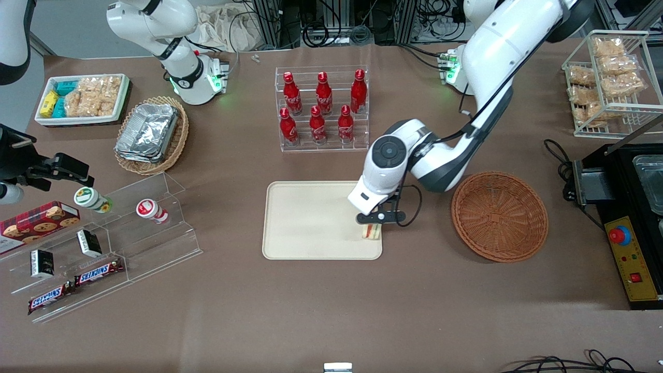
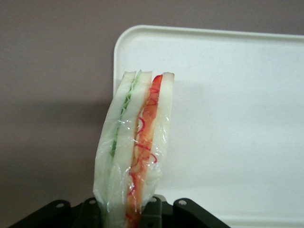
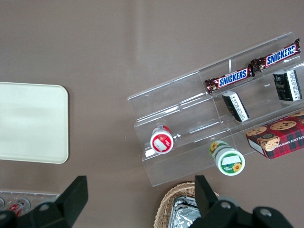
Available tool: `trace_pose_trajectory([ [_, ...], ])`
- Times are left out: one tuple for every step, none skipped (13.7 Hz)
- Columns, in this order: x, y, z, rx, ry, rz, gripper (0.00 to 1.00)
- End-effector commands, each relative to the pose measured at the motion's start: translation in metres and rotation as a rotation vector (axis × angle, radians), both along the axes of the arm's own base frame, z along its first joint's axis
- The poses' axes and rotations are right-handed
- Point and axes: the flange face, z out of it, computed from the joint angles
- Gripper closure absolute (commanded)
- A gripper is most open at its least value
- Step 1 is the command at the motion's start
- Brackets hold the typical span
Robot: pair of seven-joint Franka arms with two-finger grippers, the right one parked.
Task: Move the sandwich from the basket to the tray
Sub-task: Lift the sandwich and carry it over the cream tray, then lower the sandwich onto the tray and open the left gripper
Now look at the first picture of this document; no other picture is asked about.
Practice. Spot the red cookie box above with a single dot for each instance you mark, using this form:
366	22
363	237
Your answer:
36	223

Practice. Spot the red cola bottle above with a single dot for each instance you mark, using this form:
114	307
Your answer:
288	129
324	96
345	127
317	127
292	96
358	93

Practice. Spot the small black white box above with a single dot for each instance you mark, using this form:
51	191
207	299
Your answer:
42	264
89	243

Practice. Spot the red rocker switch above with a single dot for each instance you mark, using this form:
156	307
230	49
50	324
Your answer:
636	277

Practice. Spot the clear bag of fried snacks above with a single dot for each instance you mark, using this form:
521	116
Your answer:
582	95
608	46
594	114
617	65
581	75
624	84

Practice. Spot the triangle sandwich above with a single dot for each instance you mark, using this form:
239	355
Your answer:
372	233

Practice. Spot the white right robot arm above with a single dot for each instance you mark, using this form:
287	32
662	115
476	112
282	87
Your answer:
155	20

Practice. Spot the white drink bottle red label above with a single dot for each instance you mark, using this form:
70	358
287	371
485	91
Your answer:
150	210

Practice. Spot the clear acrylic bottle rack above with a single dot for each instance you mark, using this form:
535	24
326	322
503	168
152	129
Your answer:
331	147

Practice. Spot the white crumpled cloth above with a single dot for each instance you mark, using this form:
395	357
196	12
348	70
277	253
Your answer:
222	26

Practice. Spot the clear glass pan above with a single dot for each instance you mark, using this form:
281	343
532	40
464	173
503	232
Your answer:
650	184

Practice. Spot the red emergency stop button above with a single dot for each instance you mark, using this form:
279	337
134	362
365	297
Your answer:
619	235

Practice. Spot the oval brown wicker basket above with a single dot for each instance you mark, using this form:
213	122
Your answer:
176	145

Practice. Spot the teal snack box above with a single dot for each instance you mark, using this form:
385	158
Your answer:
59	108
66	87

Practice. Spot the cream plastic tray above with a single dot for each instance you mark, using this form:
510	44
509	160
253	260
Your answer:
311	223

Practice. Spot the yellow snack box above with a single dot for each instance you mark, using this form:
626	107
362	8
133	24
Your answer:
49	103

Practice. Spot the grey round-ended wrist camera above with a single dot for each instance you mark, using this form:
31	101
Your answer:
9	194

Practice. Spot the stack of foil trays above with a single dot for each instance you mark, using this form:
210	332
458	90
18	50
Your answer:
147	132

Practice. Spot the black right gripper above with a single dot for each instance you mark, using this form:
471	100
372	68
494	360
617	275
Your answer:
14	158

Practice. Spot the white drink bottle green label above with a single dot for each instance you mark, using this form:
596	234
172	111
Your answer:
90	199

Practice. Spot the white grey block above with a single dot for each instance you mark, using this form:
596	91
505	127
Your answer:
337	368

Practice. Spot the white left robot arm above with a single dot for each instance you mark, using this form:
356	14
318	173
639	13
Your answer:
492	46

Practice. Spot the clear acrylic stepped shelf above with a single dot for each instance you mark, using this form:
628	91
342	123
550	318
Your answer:
155	248

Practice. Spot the Snickers chocolate bar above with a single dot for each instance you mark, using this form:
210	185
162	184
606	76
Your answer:
98	273
49	299

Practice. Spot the white rectangular snack bin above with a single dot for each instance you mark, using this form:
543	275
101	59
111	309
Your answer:
85	120

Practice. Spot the round brown wicker basket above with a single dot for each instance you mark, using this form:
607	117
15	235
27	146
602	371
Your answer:
500	217

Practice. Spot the clear bag of rice crackers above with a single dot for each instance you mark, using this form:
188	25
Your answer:
101	87
88	106

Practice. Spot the black machine with yellow panel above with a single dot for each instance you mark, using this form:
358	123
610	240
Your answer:
621	207

